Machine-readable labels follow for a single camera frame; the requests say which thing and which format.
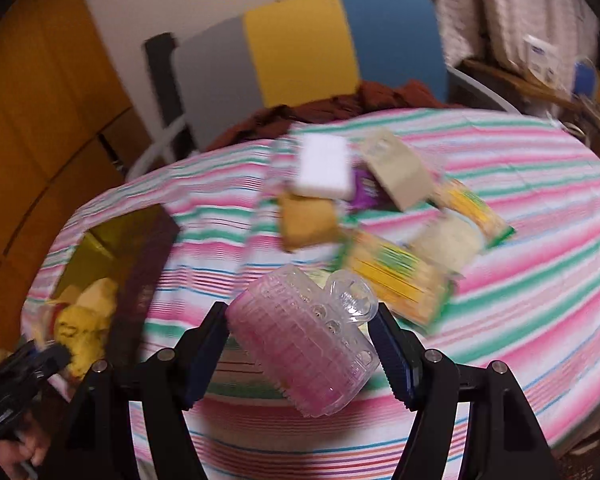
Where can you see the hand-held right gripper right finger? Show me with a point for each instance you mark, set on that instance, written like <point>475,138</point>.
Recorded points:
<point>392,360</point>

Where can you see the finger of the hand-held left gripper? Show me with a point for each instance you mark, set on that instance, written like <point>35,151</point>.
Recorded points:
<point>47,357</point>

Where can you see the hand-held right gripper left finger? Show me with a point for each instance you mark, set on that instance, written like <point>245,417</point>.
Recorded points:
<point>205,360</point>

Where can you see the yellow green packet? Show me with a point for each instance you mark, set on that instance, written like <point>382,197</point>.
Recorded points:
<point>390,275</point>
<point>472,210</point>

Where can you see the brown cardboard box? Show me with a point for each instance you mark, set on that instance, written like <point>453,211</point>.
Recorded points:
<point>145,260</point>

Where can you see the purple packet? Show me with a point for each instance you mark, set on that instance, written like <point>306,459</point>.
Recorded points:
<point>362,190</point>

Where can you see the white sponge block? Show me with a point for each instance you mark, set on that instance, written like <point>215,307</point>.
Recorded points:
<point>322,165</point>

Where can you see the person's left hand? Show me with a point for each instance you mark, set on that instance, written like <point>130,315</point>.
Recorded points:
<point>27,452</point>

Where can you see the yellow plush toy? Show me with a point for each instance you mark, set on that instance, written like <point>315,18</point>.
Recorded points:
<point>85,330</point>

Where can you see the white fluffy pad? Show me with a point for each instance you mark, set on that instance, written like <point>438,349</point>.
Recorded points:
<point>447,242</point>

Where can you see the yellow-brown sponge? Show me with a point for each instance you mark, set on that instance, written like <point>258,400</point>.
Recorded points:
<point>307,222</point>

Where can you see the beige card package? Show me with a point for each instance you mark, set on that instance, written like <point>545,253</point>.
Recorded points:
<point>395,170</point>

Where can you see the striped tablecloth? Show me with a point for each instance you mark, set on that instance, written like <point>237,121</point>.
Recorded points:
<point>530,210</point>

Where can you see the orange wooden cabinet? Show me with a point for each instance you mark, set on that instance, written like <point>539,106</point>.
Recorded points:
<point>40,110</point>

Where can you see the dark red cloth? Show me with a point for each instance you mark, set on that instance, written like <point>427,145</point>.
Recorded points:
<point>330,105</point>

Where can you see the wooden desk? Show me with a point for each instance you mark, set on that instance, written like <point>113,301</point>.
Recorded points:
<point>505,80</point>

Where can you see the grey yellow blue chair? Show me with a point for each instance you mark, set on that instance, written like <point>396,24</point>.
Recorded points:
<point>300,50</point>

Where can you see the white carton box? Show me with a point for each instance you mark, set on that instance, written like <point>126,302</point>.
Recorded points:
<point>540,57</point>

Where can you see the patterned curtain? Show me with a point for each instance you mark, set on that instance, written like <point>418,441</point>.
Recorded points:
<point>460,5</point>

